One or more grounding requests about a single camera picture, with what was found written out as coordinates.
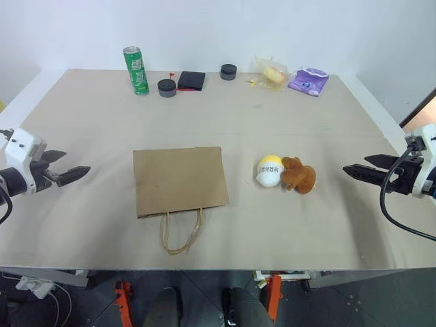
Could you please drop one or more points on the white power strip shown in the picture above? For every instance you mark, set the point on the white power strip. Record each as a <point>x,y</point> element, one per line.
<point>35,287</point>

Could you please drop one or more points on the black flat wallet case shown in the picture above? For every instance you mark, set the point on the black flat wallet case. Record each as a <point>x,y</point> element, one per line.
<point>191,80</point>

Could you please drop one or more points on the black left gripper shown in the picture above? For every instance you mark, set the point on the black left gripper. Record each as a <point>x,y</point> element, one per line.
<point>40,175</point>

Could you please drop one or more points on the purple snack packet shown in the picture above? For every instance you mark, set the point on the purple snack packet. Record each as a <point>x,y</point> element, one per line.
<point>308,82</point>

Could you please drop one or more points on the green drink can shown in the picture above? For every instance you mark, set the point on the green drink can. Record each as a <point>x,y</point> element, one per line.
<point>137,71</point>

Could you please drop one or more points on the brown door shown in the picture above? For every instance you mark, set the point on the brown door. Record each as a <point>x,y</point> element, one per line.
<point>420,110</point>

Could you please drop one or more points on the black round container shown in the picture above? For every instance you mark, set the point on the black round container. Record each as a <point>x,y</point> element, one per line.
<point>167,89</point>
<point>228,72</point>

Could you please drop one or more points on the white table frame bracket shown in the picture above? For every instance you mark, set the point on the white table frame bracket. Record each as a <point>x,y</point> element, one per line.
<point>282,274</point>

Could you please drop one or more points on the yellow object at wall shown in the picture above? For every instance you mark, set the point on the yellow object at wall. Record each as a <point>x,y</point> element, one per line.
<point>1,105</point>

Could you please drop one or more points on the white yellow plush capsule toy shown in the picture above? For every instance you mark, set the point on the white yellow plush capsule toy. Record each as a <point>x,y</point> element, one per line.
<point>269,172</point>

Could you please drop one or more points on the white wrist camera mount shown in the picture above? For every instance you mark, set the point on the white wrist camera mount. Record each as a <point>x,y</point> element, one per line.
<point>427,150</point>
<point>21,147</point>

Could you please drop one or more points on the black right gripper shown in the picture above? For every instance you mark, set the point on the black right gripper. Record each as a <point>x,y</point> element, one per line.
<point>405,177</point>

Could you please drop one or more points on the orange table leg clamp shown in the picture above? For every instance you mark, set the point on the orange table leg clamp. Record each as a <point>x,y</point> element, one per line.
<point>123,303</point>
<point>273,296</point>

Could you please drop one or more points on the bread in clear plastic bag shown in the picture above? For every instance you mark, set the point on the bread in clear plastic bag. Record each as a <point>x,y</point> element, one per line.
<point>272,75</point>

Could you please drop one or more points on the small red tag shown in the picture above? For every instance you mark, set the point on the small red tag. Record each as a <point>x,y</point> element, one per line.
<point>171,73</point>

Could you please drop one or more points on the small yellow wrapper scrap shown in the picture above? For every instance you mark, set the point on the small yellow wrapper scrap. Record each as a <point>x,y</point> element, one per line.
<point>252,82</point>

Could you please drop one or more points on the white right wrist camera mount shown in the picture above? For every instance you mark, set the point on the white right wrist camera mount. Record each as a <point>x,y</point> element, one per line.
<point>427,150</point>

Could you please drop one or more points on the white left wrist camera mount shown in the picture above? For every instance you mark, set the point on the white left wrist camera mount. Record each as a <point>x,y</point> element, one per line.
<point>21,147</point>

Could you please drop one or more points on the brown plush toy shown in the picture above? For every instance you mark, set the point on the brown plush toy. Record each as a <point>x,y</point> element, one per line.
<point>301,177</point>

